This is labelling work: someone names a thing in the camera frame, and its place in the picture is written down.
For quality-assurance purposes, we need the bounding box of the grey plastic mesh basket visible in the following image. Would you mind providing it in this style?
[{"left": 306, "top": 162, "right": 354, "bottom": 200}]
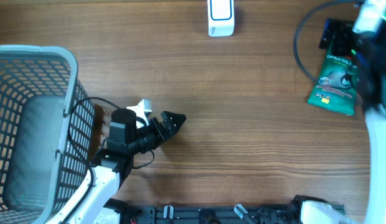
[{"left": 0, "top": 45, "right": 95, "bottom": 223}]

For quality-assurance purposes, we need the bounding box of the green 3M gloves packet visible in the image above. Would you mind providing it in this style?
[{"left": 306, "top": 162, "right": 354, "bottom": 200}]
[{"left": 308, "top": 47, "right": 359, "bottom": 116}]

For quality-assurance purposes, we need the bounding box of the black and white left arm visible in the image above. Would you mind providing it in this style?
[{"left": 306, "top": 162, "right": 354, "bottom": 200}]
[{"left": 49, "top": 108, "right": 186, "bottom": 223}]

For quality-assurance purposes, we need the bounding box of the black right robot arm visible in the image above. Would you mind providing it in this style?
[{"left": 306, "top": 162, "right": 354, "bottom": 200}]
[{"left": 350, "top": 15, "right": 386, "bottom": 223}]

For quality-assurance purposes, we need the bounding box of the white barcode scanner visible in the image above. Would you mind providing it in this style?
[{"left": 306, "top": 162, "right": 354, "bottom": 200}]
[{"left": 207, "top": 0, "right": 235, "bottom": 37}]

